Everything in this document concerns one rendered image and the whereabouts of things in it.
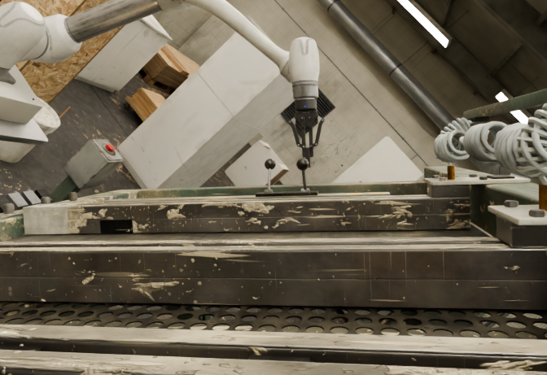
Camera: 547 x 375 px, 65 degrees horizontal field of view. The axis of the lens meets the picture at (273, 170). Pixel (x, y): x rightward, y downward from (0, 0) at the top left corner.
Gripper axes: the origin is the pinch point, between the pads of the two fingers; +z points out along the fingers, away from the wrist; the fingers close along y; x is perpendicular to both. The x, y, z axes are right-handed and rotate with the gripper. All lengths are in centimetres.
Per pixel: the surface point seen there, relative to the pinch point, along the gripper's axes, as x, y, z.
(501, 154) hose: 93, -32, -2
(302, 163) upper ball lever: 21.6, -0.1, 1.0
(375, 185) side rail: -6.9, -23.3, 11.4
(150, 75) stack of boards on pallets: -462, 273, -122
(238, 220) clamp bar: 54, 12, 13
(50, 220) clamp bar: 54, 61, 12
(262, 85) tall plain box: -208, 55, -57
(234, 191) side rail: -6.9, 29.4, 12.0
